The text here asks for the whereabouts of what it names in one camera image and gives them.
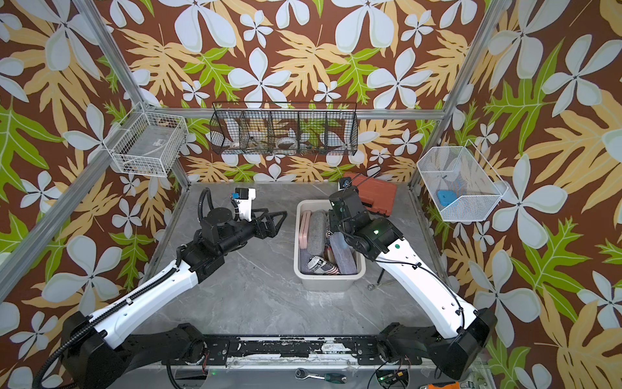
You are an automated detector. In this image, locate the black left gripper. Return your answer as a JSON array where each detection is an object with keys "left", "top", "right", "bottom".
[{"left": 217, "top": 206, "right": 284, "bottom": 259}]

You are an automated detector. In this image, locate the pink glasses case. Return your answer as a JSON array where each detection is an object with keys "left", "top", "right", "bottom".
[{"left": 298, "top": 211, "right": 312, "bottom": 250}]

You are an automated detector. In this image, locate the purple fabric glasses case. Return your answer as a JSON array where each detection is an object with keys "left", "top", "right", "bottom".
[{"left": 329, "top": 233, "right": 358, "bottom": 276}]

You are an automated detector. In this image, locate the cream plastic storage box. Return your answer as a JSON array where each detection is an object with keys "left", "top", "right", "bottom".
[{"left": 293, "top": 199, "right": 366, "bottom": 293}]

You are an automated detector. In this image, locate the flag newspaper glasses case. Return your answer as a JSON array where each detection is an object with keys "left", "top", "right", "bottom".
[{"left": 307, "top": 256, "right": 340, "bottom": 276}]

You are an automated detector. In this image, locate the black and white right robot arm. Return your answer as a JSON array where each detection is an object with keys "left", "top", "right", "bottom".
[{"left": 329, "top": 187, "right": 497, "bottom": 380}]

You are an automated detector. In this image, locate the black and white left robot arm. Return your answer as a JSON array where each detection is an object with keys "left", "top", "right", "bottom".
[{"left": 32, "top": 207, "right": 288, "bottom": 388}]

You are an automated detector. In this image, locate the blue object in basket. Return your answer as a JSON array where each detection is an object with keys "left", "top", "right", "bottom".
[{"left": 437, "top": 190, "right": 458, "bottom": 207}]

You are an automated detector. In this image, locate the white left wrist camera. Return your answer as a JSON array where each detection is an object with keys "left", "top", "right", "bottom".
[{"left": 231, "top": 187, "right": 256, "bottom": 221}]

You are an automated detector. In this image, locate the black wire basket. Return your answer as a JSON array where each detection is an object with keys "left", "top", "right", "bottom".
[{"left": 207, "top": 101, "right": 360, "bottom": 156}]

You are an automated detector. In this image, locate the white wire basket left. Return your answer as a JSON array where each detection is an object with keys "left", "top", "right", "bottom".
[{"left": 106, "top": 103, "right": 189, "bottom": 178}]

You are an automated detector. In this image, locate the white wire basket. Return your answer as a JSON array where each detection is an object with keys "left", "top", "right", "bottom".
[
  {"left": 106, "top": 103, "right": 189, "bottom": 178},
  {"left": 417, "top": 141, "right": 509, "bottom": 223}
]

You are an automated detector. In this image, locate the white wire basket right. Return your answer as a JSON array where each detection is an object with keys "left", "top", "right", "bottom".
[{"left": 417, "top": 141, "right": 509, "bottom": 223}]

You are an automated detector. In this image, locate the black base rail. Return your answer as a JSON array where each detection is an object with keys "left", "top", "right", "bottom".
[{"left": 190, "top": 335, "right": 427, "bottom": 367}]

